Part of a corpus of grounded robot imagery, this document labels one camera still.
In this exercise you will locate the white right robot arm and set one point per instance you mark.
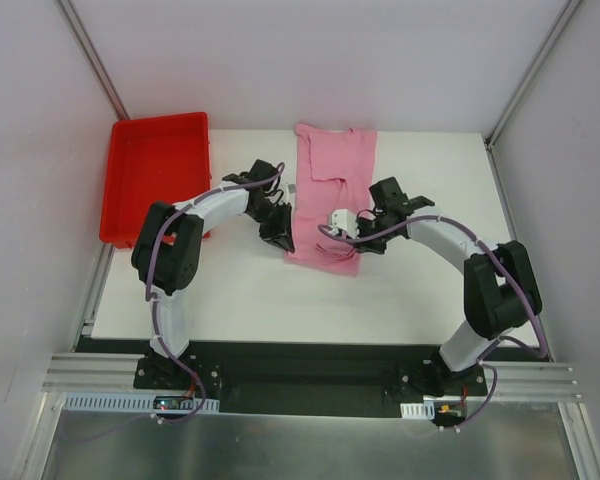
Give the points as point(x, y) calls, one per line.
point(500, 292)

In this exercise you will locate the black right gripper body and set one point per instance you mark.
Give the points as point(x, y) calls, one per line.
point(368, 232)

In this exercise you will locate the left aluminium corner post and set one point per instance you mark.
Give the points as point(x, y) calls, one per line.
point(76, 26)

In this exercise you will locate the right white cable duct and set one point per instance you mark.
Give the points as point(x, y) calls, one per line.
point(418, 411)

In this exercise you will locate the red plastic bin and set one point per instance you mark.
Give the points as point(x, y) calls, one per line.
point(165, 158)

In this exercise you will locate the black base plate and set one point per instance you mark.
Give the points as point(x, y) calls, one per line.
point(337, 380)

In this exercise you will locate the left white cable duct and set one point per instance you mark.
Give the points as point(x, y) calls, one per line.
point(138, 403)

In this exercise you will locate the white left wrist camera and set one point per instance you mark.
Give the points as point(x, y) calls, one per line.
point(285, 194)

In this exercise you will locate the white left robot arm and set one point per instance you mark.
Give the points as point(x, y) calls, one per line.
point(167, 252)

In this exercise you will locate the white cable duct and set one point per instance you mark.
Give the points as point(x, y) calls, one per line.
point(138, 403)
point(418, 411)

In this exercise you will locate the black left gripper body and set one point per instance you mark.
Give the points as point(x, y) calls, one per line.
point(276, 223)

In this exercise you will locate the pink t shirt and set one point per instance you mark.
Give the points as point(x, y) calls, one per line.
point(333, 171)

